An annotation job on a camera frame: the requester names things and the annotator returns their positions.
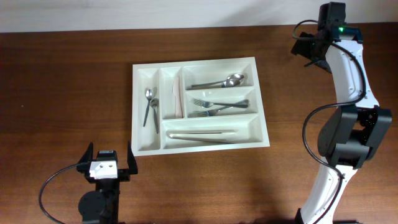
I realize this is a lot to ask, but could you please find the white plastic cutlery tray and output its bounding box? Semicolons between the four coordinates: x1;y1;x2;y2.
131;57;270;156

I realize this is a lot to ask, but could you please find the metal tablespoon crosswise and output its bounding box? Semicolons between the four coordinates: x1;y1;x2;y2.
189;79;241;90

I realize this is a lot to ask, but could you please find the left black cable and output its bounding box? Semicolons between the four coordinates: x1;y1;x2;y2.
38;163;82;224

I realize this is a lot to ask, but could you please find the pale pink plastic knife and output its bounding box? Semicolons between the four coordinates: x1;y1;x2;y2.
172;76;183;118

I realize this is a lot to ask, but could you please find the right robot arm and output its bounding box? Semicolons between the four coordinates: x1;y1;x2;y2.
291;2;392;224

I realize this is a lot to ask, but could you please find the metal fork with blue sheen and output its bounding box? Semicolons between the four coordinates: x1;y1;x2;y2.
191;100;249;117

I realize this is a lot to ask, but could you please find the thin metal utensil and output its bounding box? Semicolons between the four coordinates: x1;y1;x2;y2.
166;130;237;144

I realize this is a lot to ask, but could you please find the metal tablespoon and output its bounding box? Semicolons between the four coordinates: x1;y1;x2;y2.
222;73;245;83

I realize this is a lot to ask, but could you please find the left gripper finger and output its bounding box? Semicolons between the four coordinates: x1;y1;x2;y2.
78;142;94;164
127;141;138;175

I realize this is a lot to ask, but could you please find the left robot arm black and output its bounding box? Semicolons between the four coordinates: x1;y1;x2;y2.
76;142;138;223

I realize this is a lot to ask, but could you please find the small metal teaspoon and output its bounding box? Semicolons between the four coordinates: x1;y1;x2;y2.
150;98;159;134
143;89;154;127

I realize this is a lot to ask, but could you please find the black cable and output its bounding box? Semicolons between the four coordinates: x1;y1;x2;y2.
292;18;368;224
38;163;82;224

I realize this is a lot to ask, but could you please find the right black cable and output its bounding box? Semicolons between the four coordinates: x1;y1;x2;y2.
292;18;368;224

